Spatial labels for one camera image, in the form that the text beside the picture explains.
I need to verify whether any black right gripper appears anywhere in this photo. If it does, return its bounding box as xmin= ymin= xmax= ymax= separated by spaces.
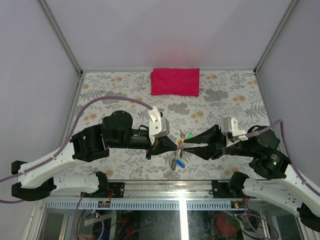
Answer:
xmin=182 ymin=122 xmax=257 ymax=160

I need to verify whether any metal keyring hoop yellow handle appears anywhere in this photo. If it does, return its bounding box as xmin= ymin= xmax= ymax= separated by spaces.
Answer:
xmin=170 ymin=149 xmax=181 ymax=171

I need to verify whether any key yellow tag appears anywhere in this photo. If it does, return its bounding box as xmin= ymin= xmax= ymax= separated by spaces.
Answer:
xmin=177 ymin=130 xmax=186 ymax=150

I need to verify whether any green key tag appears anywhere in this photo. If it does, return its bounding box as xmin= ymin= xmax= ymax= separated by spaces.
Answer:
xmin=186 ymin=132 xmax=193 ymax=139

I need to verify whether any blue key tag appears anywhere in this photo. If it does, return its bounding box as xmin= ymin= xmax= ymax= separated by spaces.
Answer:
xmin=175 ymin=159 xmax=185 ymax=169

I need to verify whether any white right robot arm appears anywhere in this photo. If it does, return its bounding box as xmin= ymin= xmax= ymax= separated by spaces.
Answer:
xmin=184 ymin=123 xmax=320 ymax=232

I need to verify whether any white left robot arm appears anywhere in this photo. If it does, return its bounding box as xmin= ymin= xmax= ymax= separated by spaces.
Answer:
xmin=11 ymin=110 xmax=177 ymax=202

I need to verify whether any pink folded cloth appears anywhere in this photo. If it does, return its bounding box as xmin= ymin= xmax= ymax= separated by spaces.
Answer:
xmin=150 ymin=68 xmax=200 ymax=97

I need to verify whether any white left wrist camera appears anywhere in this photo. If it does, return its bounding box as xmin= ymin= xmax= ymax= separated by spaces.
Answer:
xmin=148 ymin=106 xmax=170 ymax=145

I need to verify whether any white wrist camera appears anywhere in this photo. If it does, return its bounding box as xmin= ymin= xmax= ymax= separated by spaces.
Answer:
xmin=220 ymin=117 xmax=248 ymax=147
xmin=148 ymin=106 xmax=170 ymax=145

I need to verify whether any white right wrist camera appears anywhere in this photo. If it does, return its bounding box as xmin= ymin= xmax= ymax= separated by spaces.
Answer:
xmin=220 ymin=117 xmax=248 ymax=147

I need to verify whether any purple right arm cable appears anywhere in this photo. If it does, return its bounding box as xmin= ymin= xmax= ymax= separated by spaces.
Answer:
xmin=244 ymin=119 xmax=320 ymax=240

